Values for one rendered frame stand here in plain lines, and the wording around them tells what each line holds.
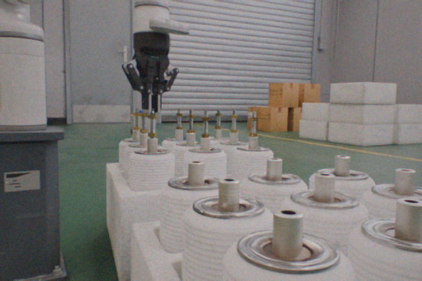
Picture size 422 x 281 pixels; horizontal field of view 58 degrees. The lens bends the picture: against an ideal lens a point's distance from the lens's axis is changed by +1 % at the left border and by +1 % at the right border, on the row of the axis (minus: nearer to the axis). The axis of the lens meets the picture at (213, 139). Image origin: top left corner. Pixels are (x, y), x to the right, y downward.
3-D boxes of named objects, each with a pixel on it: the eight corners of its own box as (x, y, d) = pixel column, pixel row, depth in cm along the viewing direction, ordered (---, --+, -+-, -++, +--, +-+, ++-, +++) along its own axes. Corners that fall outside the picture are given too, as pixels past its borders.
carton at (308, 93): (319, 107, 481) (320, 84, 478) (304, 107, 471) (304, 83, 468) (304, 106, 508) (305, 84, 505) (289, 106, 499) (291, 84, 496)
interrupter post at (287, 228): (281, 263, 27) (282, 218, 26) (265, 251, 29) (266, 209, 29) (309, 259, 28) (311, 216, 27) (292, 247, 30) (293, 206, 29)
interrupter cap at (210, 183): (174, 194, 46) (175, 189, 46) (162, 182, 53) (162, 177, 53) (232, 190, 48) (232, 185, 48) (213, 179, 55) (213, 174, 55)
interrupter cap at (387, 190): (404, 206, 42) (405, 200, 42) (357, 190, 50) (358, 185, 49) (454, 201, 45) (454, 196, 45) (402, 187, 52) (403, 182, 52)
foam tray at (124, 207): (120, 287, 73) (119, 196, 71) (106, 224, 109) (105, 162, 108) (295, 261, 86) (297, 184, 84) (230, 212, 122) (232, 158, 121)
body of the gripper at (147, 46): (157, 36, 83) (157, 79, 84) (124, 31, 77) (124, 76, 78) (179, 32, 78) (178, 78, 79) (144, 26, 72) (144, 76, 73)
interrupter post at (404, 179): (404, 199, 46) (405, 172, 45) (389, 194, 48) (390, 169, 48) (419, 197, 47) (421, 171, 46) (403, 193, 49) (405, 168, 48)
